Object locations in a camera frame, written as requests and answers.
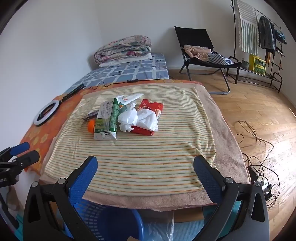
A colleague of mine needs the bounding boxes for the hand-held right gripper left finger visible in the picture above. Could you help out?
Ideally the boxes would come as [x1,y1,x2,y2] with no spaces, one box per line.
[23,156,99,241]

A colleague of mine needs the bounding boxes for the yellow bag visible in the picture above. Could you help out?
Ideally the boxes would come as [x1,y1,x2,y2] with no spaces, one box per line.
[248,54,267,76]

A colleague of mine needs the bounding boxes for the beige floor cable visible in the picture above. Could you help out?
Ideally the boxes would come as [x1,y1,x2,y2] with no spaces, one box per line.
[235,120,274,151]

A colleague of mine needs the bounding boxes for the brown cardboard box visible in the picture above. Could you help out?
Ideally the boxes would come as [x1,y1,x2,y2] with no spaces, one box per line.
[173,207,204,223]

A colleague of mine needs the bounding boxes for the crumpled white tissue paper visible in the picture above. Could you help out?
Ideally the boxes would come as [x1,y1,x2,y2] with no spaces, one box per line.
[135,108,159,131]

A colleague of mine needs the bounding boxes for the orange printed cloth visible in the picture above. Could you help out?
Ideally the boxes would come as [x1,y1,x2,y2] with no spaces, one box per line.
[20,79,201,173]

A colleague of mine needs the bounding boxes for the teal garment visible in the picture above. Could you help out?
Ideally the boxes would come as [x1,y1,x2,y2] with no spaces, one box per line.
[274,28,287,44]

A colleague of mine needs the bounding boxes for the black ring light stand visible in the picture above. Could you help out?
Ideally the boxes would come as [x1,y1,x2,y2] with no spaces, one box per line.
[59,83,86,102]

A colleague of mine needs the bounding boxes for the blue plaid bed sheet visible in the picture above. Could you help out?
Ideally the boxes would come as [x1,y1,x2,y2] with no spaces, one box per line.
[65,53,170,91]

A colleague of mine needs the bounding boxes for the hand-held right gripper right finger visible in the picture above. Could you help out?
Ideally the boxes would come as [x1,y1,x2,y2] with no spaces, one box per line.
[193,155,270,241]

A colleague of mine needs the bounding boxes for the green striped hanging cloth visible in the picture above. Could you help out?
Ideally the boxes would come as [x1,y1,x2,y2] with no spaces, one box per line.
[234,0,259,54]

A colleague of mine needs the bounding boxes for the black cable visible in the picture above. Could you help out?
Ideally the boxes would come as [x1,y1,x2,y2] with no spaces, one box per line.
[83,80,127,90]

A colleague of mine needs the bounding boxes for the white ring light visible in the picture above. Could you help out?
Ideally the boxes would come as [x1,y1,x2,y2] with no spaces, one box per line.
[33,100,62,127]

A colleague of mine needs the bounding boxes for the dark snack wrapper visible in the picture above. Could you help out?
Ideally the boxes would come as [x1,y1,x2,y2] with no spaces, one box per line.
[82,111,100,121]

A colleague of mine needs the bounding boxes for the green milk carton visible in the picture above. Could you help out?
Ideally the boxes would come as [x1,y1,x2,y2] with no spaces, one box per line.
[94,98,121,141]

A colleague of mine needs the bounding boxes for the black floor cables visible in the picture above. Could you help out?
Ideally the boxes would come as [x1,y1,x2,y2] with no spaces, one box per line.
[235,133,281,208]

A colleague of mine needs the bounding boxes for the grey striped cloth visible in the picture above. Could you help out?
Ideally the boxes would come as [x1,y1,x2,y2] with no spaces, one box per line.
[207,53,234,66]

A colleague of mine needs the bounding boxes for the white squeeze tube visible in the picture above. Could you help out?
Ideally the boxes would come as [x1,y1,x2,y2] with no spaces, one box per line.
[115,93,144,105]

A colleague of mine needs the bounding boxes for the folded floral quilt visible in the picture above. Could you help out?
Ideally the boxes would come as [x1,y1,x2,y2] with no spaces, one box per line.
[94,35,152,65]

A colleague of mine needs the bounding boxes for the clear plastic bag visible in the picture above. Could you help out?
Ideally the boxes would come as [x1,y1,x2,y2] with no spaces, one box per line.
[141,211,175,241]

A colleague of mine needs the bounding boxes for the black metal clothes rack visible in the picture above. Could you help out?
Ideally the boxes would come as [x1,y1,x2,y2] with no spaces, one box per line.
[225,0,286,94]

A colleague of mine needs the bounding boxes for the red tissue packet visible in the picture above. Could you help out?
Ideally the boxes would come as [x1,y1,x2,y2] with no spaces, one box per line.
[131,99,164,136]

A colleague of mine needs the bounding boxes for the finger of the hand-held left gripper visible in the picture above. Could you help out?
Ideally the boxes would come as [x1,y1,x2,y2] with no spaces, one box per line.
[0,150,40,179]
[0,142,30,161]

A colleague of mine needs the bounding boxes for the black folding chair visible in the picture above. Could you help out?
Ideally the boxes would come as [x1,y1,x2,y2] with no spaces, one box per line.
[174,26,242,95]

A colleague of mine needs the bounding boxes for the grey jacket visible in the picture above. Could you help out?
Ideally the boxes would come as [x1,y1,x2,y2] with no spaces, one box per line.
[258,16,277,56]

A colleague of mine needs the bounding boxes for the pink clothes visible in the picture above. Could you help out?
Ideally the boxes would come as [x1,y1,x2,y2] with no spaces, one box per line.
[183,45,214,61]

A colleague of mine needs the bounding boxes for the blue plastic basket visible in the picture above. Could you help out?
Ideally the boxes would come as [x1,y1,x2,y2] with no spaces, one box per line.
[63,199,144,241]

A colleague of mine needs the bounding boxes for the yellow striped cloth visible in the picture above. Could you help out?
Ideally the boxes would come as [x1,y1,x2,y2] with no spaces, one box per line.
[41,84,216,194]

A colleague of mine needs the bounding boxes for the white power strip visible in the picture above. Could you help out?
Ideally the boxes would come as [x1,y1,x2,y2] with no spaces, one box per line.
[260,178,274,201]

